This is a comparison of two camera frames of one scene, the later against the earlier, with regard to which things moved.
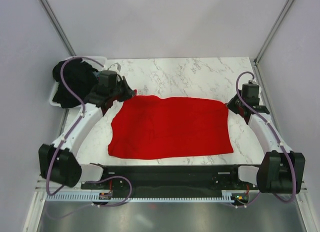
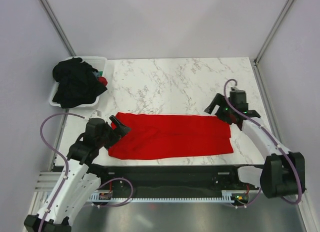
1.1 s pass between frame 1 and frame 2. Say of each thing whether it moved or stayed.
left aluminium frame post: stayed
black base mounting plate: stayed
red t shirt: moved
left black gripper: moved
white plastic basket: moved
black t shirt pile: stayed
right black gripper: moved
